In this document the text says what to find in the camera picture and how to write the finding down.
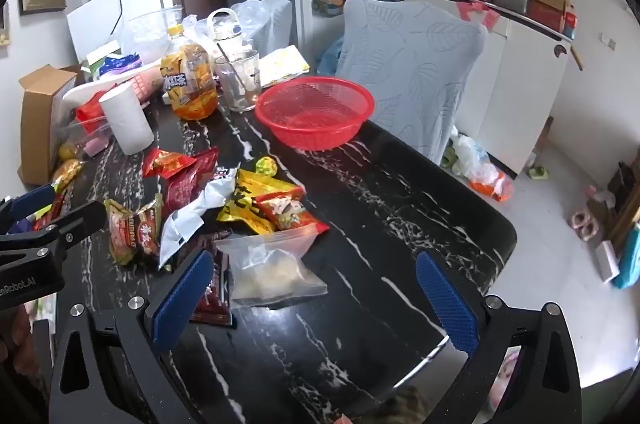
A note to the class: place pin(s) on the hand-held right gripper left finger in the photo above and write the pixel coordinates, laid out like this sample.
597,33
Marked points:
182,299

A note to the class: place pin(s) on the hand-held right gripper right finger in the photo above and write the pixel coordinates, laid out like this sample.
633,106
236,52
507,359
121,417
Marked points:
447,304

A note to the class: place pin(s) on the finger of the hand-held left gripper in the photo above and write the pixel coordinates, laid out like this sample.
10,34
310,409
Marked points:
85,216
31,201

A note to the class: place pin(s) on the brown red snack packet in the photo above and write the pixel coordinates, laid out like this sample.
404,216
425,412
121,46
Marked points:
216,299

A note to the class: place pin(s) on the yellow red snack packet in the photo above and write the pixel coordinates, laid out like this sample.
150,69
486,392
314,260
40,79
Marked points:
130,229

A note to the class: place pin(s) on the silver white snack packet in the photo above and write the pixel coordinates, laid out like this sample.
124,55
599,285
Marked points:
185,224

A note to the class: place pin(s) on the clear zip bag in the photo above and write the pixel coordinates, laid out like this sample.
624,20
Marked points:
270,271

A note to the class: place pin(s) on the orange-red snack packet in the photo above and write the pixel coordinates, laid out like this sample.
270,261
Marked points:
167,163

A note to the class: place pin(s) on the dark red snack packet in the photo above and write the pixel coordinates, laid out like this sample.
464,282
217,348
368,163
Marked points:
192,184

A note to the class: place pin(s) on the yellow black snack packet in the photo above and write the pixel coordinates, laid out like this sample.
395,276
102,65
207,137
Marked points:
250,189

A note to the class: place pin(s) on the red cartoon snack packet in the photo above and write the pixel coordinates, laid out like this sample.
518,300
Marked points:
287,214

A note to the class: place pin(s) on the green yellow candy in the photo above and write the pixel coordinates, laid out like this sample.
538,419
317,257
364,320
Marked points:
266,166

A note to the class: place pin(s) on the red plastic basket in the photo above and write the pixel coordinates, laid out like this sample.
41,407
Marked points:
315,124

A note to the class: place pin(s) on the gold snack packet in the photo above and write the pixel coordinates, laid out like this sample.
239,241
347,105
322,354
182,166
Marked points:
67,174

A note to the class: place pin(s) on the yellow fruit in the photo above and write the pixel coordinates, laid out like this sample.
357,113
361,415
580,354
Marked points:
68,152

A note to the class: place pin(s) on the pink block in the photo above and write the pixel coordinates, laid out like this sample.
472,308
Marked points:
96,146

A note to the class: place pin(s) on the brown cardboard box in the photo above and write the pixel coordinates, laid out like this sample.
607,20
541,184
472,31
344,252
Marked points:
37,129

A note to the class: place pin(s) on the clear plastic box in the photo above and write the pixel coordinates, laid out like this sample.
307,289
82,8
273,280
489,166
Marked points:
75,129

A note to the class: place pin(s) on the white paper towel roll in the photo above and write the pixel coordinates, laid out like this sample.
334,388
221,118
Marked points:
127,124

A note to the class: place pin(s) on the red plastic packaging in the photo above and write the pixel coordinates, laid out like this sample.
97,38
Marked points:
92,109

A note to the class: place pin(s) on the white tray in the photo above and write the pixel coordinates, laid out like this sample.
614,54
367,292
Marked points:
85,92

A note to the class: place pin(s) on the white orange plastic bag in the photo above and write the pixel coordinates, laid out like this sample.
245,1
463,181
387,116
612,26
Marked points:
485,169

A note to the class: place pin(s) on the pink patterned box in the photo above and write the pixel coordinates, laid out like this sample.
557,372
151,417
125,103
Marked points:
150,84

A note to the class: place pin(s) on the blue white packet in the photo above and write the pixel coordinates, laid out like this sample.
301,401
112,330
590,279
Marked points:
120,65

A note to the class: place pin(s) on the pink slippers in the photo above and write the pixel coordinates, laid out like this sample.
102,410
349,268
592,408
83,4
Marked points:
584,224

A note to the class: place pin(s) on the green slippers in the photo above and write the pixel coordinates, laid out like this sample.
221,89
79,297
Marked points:
539,173

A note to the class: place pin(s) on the white flat box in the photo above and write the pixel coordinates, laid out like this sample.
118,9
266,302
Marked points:
607,260

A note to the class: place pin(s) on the teal bag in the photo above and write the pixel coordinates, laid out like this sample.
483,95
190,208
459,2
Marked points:
629,259

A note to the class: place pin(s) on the clear plastic container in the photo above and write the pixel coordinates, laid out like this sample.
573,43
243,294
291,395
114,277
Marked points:
150,34

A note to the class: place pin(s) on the clear glass cup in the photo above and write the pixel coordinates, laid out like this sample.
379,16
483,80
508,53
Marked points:
240,97

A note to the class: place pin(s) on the white appliance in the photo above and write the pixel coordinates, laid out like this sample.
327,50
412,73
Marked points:
97,17

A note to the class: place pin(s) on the metal stirrer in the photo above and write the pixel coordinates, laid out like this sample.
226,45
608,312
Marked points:
227,62

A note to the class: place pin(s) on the white sideboard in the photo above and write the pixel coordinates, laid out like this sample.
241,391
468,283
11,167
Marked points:
510,94

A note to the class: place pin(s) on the chair with grey leaf cover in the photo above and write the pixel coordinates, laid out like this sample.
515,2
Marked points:
410,69

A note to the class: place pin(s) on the yellow white tissue pack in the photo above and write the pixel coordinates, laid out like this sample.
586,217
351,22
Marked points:
282,64

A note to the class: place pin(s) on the clear plastic bag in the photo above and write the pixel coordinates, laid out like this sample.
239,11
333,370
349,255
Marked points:
265,19

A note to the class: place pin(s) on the pink tape strips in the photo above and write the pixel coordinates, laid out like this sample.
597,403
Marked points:
475,12

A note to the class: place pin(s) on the red box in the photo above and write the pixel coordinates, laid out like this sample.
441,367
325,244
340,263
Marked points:
547,17

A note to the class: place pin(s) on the wall intercom panel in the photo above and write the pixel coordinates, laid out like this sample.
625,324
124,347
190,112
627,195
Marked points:
4,24

